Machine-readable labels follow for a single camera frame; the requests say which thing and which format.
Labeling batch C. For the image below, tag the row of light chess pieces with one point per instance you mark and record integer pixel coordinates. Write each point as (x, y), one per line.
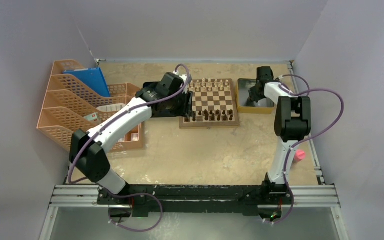
(210, 85)

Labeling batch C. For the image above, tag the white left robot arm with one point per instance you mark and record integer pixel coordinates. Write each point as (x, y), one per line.
(168, 98)

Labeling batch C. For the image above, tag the dark back rank piece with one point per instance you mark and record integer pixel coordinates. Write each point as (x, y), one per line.
(206, 115)

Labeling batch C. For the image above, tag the orange plastic file rack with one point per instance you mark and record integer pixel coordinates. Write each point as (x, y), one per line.
(66, 103)

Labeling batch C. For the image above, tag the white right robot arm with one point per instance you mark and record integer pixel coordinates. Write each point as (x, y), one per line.
(292, 124)

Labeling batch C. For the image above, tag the gold metal tin tray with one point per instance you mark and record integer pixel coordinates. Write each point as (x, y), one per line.
(246, 106)

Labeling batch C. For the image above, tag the blue folder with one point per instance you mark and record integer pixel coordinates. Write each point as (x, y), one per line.
(93, 78)

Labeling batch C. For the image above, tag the pink capped bottle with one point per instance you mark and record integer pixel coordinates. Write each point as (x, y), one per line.
(299, 155)

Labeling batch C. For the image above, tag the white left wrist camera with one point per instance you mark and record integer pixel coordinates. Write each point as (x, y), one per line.
(186, 78)

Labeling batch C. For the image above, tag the wooden chess board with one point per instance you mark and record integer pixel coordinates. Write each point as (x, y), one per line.
(212, 101)

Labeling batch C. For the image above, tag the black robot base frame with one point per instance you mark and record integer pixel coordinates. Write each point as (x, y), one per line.
(221, 199)

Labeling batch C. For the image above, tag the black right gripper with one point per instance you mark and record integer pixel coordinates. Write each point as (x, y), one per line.
(254, 97)

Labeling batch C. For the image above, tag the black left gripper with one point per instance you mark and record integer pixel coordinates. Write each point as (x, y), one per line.
(185, 110)

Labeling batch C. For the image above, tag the orange plastic basket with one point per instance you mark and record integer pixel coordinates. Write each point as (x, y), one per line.
(122, 93)

